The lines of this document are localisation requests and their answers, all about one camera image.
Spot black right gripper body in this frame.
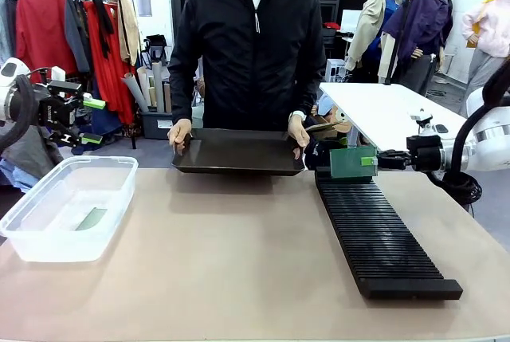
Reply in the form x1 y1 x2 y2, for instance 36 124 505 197
406 135 444 172

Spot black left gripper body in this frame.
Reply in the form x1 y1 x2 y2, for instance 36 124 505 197
37 80 85 136

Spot dark green PCB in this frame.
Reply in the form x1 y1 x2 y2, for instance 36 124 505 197
329 146 378 180

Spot light green perforated PCB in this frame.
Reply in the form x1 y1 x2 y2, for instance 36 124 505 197
75 206 109 232

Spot black plastic tray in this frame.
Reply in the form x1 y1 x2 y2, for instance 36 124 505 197
171 128 308 178

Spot person's left forearm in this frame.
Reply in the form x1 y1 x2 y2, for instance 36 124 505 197
288 65 327 116

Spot person's right forearm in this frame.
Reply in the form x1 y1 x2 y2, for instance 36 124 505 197
167 65 201 124

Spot person's left hand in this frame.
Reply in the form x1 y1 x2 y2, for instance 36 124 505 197
287 110 312 160

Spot person's right hand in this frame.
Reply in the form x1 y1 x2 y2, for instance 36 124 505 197
167 118 194 156

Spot grey table leg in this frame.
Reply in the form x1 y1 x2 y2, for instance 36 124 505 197
344 120 362 150

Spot red dress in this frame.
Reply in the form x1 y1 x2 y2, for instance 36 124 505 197
82 0 135 126

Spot white table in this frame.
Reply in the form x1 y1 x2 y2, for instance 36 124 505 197
319 81 470 152

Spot cardboard pieces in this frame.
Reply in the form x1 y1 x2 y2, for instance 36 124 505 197
304 104 352 140

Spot grey cloth pile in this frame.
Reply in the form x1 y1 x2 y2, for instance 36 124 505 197
0 125 65 188

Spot bundle of paper rolls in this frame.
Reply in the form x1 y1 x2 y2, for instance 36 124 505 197
120 60 173 115

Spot grey storage bin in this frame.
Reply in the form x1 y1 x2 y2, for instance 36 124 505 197
140 109 175 140

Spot black slotted PCB rack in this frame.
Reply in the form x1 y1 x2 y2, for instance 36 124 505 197
314 166 465 301

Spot grey hanging garment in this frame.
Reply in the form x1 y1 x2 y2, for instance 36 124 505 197
64 0 93 75

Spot black scarf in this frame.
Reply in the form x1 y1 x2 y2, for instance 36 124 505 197
92 0 116 61

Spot red jacket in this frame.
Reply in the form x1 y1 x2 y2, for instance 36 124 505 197
14 0 78 80

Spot beige hanging garment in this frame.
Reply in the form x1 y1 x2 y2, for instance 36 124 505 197
116 0 141 67

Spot black chair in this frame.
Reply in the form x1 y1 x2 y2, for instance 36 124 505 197
142 33 173 69

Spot pale blue hanging garment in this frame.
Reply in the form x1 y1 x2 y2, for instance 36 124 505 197
0 0 19 66

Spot clear plastic storage box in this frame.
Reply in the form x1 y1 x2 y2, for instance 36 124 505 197
0 155 139 264

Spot mannequin with purple jacket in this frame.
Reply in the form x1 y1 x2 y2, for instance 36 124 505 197
381 0 456 96

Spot mannequin with pink jacket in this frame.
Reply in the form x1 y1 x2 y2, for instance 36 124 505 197
461 0 510 102

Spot mannequin with beige coat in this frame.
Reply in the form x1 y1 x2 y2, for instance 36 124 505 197
344 0 428 85

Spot person in black jacket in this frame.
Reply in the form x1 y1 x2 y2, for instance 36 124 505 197
167 0 328 132

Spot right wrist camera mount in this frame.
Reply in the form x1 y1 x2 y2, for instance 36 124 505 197
409 108 450 138

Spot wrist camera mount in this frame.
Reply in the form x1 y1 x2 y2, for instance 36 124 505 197
409 108 450 138
37 65 67 85

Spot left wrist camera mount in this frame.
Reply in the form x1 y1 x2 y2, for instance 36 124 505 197
37 65 67 85

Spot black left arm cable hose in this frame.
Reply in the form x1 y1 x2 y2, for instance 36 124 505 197
0 73 40 152

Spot black coiled cable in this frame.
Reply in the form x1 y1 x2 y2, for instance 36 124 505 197
439 170 484 206

